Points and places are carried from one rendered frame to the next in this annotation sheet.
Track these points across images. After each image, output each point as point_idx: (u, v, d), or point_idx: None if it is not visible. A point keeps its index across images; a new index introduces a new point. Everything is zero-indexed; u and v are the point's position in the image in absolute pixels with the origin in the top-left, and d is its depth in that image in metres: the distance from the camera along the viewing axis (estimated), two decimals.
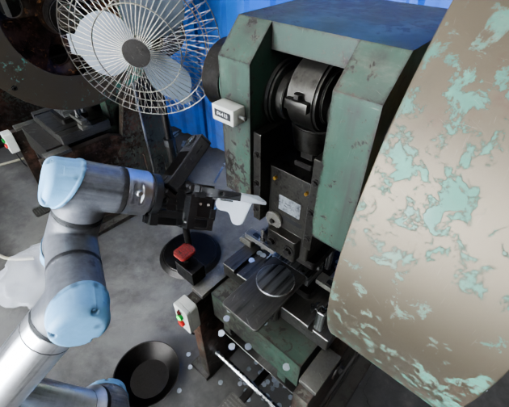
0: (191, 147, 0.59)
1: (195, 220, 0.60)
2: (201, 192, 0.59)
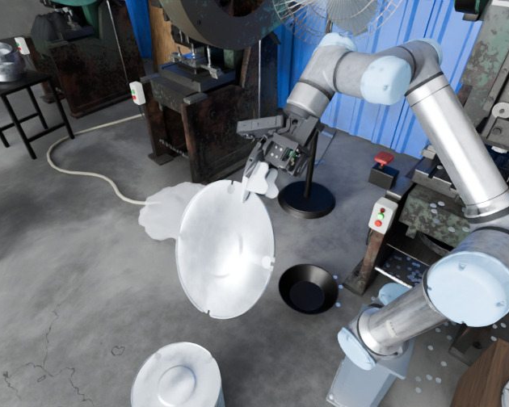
0: None
1: (299, 160, 0.68)
2: None
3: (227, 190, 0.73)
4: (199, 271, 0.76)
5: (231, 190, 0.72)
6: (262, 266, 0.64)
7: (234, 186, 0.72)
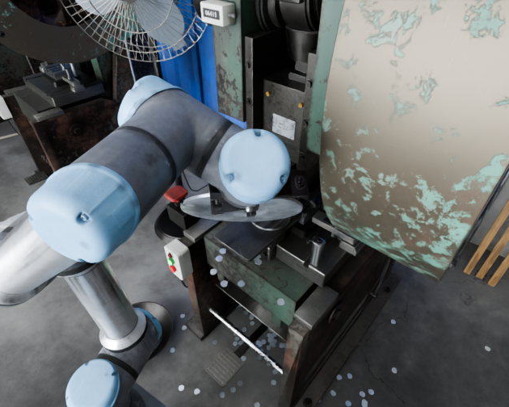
0: (295, 191, 0.56)
1: (220, 207, 0.57)
2: None
3: None
4: (250, 216, 0.89)
5: None
6: (191, 206, 0.77)
7: None
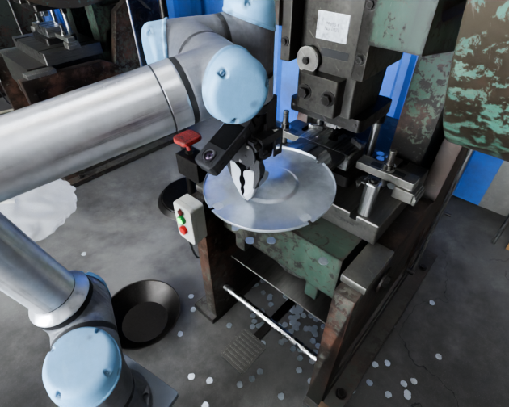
0: (207, 146, 0.57)
1: None
2: None
3: (307, 214, 0.67)
4: (271, 161, 0.81)
5: (303, 217, 0.66)
6: (218, 202, 0.70)
7: (304, 221, 0.66)
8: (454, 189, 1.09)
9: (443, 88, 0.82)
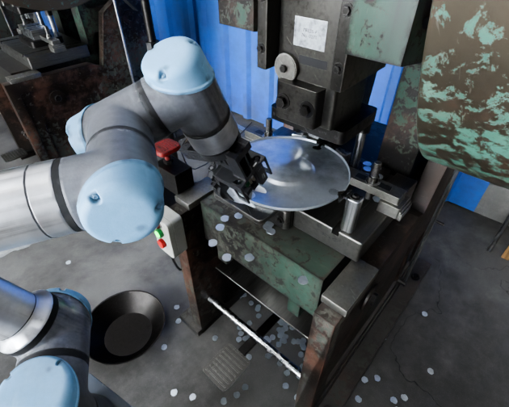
0: None
1: None
2: None
3: (334, 188, 0.73)
4: (277, 149, 0.85)
5: (332, 191, 0.72)
6: None
7: (334, 195, 0.71)
8: (445, 199, 1.04)
9: None
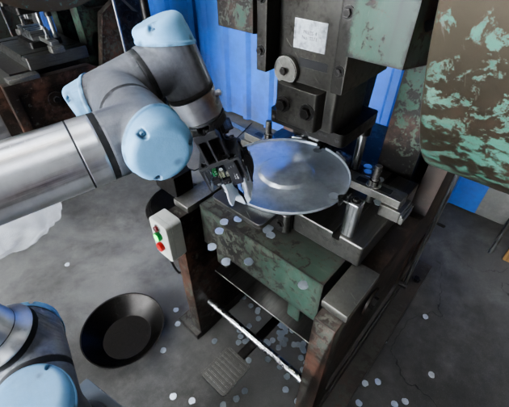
0: None
1: (236, 162, 0.57)
2: (239, 145, 0.61)
3: (313, 149, 0.85)
4: None
5: (317, 151, 0.85)
6: (329, 196, 0.71)
7: (321, 150, 0.85)
8: (446, 202, 1.04)
9: None
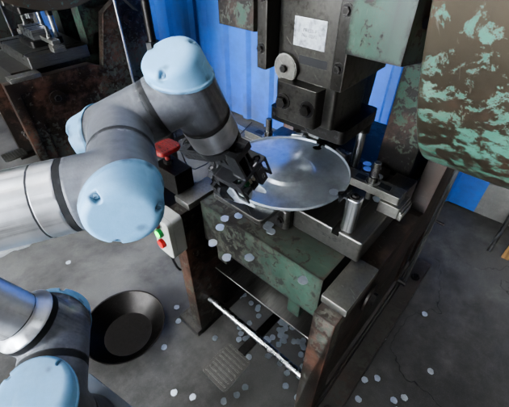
0: None
1: None
2: None
3: None
4: None
5: None
6: (329, 192, 0.72)
7: None
8: (445, 199, 1.04)
9: None
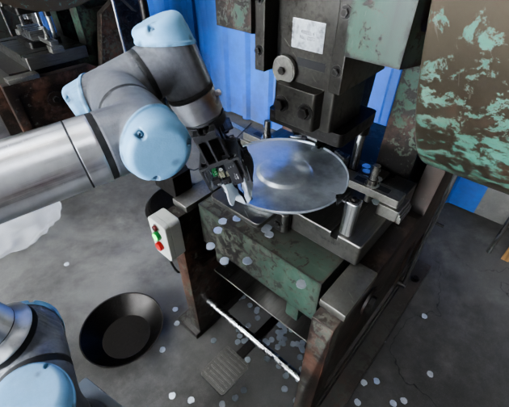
0: None
1: (236, 162, 0.57)
2: (239, 145, 0.61)
3: None
4: (295, 195, 0.72)
5: None
6: (317, 152, 0.84)
7: None
8: (445, 202, 1.04)
9: None
